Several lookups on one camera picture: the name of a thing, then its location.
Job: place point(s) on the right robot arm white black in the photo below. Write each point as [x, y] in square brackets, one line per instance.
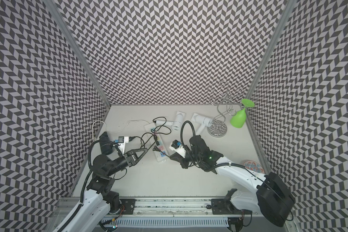
[266, 194]

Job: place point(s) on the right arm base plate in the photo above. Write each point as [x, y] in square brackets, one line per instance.
[225, 207]

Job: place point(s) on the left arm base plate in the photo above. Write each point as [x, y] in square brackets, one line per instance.
[126, 207]

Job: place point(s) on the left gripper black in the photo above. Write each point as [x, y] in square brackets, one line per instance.
[130, 157]

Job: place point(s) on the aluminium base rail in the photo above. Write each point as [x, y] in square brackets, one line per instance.
[173, 213]

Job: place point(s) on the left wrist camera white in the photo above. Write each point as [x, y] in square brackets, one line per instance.
[121, 142]

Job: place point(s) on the white power strip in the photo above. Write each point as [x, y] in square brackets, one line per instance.
[157, 143]

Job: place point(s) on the patterned ceramic plate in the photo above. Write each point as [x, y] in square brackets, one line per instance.
[254, 166]

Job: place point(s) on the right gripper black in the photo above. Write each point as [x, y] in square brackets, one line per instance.
[180, 159]

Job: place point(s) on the green plastic wine glass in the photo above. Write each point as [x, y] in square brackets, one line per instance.
[239, 118]

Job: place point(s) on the silver wire glass rack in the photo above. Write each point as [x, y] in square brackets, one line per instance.
[224, 101]

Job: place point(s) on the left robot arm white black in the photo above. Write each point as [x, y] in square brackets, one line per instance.
[97, 199]

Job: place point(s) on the white hair dryer right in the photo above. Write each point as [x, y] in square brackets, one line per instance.
[205, 122]

